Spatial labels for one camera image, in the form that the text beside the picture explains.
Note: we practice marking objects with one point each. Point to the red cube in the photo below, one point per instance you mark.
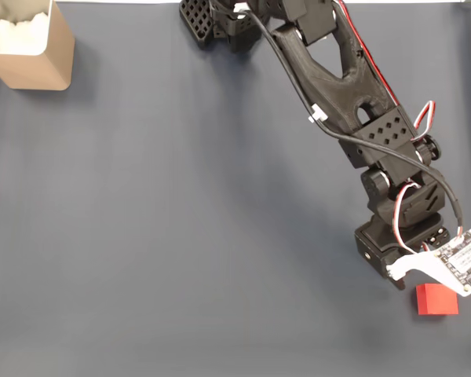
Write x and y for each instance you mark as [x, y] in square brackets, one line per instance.
[435, 304]

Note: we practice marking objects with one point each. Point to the white camera board with mount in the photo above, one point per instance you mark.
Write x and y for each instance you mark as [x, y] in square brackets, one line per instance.
[467, 259]

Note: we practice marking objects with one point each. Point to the beige box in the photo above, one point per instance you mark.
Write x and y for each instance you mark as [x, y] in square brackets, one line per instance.
[43, 72]

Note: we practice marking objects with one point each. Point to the white crumpled paper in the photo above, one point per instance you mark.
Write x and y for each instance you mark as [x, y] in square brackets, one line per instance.
[19, 35]

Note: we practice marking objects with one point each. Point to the dark blue grey mat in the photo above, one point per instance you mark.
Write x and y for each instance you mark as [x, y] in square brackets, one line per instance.
[141, 235]

